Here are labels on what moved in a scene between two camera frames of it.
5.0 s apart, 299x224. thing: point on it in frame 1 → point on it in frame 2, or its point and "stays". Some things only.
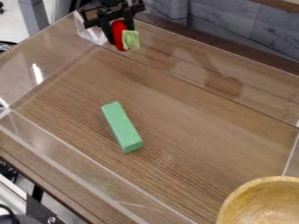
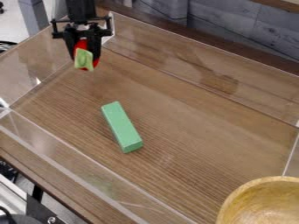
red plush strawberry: (125, 39) → (84, 58)
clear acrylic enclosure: (142, 134) stays
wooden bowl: (261, 200) stays
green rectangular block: (122, 127) stays
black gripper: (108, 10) → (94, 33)
